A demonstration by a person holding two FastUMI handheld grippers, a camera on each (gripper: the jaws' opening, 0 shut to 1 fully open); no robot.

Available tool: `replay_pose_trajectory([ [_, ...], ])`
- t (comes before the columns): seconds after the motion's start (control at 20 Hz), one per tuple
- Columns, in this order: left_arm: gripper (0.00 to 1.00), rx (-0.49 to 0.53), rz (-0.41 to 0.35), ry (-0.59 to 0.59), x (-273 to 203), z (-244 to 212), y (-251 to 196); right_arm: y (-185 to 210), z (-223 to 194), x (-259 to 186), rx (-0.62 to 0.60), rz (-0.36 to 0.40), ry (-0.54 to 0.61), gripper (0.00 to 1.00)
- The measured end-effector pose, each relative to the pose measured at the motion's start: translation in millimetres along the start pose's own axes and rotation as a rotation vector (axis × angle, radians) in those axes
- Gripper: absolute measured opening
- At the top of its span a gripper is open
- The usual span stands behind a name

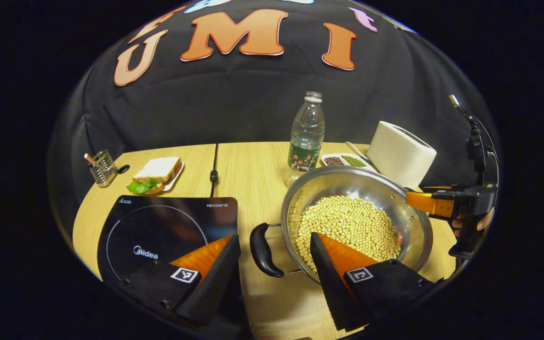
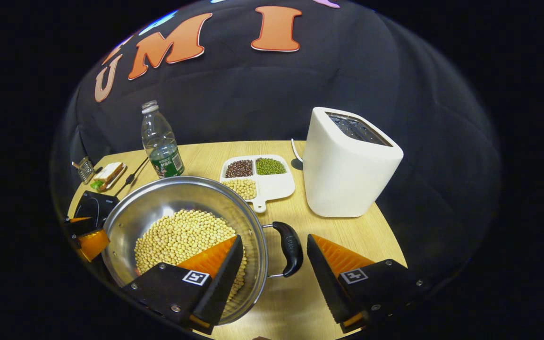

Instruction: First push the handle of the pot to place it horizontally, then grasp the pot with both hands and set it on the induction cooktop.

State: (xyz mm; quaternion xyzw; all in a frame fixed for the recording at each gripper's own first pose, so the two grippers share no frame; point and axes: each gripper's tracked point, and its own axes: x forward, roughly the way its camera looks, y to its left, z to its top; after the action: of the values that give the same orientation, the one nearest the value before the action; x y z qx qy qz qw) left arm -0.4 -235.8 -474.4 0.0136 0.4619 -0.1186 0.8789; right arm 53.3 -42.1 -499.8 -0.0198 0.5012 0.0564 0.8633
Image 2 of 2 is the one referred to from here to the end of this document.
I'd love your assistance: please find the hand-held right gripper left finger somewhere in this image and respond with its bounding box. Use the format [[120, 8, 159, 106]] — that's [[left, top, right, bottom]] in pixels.
[[122, 235, 245, 335]]

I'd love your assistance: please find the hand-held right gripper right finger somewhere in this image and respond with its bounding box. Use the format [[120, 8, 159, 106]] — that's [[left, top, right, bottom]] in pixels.
[[306, 233, 426, 333]]

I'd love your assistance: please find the black induction cooktop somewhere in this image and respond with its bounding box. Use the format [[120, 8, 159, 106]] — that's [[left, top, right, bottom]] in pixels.
[[74, 191, 120, 228]]

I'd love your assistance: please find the stainless steel pot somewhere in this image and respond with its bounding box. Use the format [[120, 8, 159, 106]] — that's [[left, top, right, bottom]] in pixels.
[[101, 176, 304, 326]]

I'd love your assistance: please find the sandwich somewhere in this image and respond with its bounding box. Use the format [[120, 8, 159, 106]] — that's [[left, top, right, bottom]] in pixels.
[[90, 162, 125, 191]]

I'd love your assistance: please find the pile of soybeans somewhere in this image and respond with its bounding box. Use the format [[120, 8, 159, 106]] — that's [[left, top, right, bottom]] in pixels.
[[134, 209, 248, 303]]

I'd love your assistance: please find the small heap of soybeans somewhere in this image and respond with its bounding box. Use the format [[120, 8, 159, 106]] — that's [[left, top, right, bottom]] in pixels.
[[223, 179, 257, 200]]

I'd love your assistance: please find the white divided dish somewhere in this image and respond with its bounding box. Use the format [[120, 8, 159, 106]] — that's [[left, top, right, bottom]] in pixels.
[[219, 154, 296, 213]]

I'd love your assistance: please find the white toaster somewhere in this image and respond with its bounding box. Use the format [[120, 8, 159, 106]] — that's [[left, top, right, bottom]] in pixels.
[[303, 107, 404, 218]]

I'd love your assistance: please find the heap of red beans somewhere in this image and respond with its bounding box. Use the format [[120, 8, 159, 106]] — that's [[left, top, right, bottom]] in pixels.
[[225, 160, 254, 178]]

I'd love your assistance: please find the clear plastic water bottle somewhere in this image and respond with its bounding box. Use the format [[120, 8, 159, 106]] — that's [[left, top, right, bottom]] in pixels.
[[141, 100, 185, 179]]

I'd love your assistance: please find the heap of green beans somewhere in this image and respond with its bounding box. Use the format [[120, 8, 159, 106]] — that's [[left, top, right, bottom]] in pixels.
[[256, 158, 287, 176]]

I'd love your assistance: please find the black backdrop cloth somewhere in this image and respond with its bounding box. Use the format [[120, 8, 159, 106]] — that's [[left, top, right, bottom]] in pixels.
[[50, 0, 502, 293]]

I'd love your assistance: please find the metal wire holder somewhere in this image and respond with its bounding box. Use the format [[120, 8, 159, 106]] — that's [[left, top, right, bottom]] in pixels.
[[71, 156, 95, 184]]

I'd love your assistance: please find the black power cable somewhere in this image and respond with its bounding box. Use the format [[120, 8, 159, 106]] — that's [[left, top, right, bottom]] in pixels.
[[114, 157, 150, 198]]

